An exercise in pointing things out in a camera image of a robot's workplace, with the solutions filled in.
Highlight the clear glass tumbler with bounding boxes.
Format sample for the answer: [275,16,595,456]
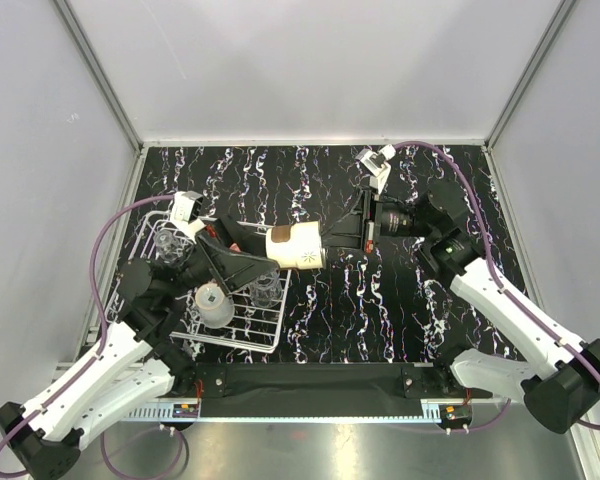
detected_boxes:
[248,271,283,308]

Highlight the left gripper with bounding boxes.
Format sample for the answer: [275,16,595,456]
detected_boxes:
[164,214,290,300]

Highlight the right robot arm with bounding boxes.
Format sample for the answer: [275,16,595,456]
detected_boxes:
[321,181,600,434]

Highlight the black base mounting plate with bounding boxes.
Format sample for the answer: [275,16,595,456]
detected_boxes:
[169,360,494,419]

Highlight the light blue plastic cup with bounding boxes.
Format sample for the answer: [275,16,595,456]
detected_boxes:
[195,282,235,329]

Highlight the white wire dish rack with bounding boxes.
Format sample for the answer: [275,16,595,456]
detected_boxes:
[128,210,291,354]

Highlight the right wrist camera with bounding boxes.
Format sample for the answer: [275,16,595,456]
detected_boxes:
[355,144,396,194]

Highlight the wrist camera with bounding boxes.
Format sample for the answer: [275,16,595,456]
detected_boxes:
[169,191,205,241]
[355,144,396,194]

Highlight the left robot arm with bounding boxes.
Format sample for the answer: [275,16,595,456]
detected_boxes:
[0,216,283,479]

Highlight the small clear faceted glass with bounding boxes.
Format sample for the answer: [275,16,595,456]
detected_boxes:
[154,229,186,266]

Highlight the steel metal cup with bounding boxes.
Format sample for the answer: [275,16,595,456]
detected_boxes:
[265,221,325,270]

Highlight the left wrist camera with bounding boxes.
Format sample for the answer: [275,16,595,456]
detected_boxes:
[169,191,205,241]

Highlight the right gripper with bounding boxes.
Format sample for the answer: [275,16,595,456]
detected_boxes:
[312,186,437,253]

